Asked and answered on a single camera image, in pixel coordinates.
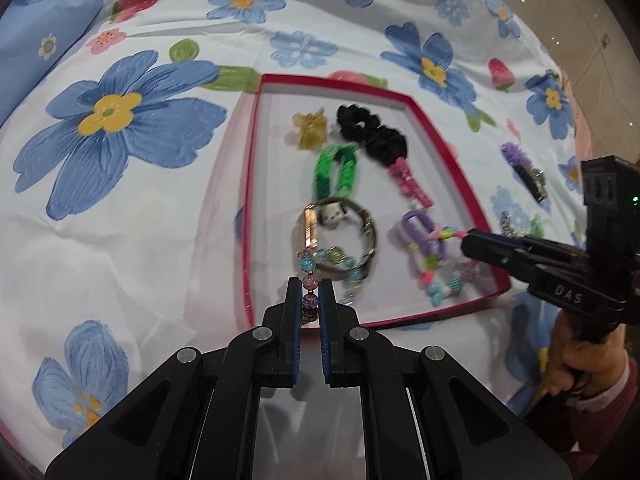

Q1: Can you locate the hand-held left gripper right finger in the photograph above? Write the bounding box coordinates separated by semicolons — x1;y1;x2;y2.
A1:
319;279;572;480

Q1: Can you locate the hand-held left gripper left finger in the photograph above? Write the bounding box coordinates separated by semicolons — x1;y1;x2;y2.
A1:
45;277;303;480

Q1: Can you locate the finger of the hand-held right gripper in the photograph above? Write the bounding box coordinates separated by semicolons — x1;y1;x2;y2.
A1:
467;229;592;267
460;236;540;281

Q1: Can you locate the crackle glass bead bracelet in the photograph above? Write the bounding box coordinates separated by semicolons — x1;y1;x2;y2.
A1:
298;246;369;324

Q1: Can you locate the colourful candy bead bracelet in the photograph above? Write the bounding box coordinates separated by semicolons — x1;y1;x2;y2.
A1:
406;226;484;307

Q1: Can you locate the purple plastic hair clip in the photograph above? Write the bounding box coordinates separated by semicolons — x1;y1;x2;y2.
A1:
399;209;447;259

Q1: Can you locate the metal bangle with charm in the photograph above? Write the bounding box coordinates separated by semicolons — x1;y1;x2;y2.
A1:
291;199;382;281

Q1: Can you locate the pink hair clip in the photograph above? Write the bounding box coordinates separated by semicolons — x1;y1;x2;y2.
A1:
388;157;432;209

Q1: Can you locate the green chain bracelet white charm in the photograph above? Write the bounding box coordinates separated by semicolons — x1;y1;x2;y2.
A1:
313;143;359;230

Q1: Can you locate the red shallow cardboard box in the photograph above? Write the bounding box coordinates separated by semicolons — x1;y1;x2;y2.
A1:
242;74;512;330

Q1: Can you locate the black scrunchie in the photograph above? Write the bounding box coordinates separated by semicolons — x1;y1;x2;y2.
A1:
335;103;409;169

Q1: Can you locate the yellow hair claw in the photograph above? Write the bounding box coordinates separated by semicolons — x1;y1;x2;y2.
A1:
284;110;329;151

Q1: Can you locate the person's right forearm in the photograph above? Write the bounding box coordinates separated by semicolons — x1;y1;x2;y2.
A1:
520;360;640;480

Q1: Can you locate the person's right hand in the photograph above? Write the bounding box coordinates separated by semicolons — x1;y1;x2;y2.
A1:
546;309;632;402

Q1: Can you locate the black rhinestone hair clip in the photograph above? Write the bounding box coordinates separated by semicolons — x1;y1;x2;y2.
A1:
514;159;549;204

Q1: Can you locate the blue floral blanket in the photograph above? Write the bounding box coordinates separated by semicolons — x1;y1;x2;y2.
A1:
0;0;593;461

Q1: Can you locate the blue pillow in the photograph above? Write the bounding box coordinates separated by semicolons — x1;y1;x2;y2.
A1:
0;0;104;128

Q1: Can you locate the purple frilly hair tie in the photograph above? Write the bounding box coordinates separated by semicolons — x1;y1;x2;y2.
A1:
500;142;532;172

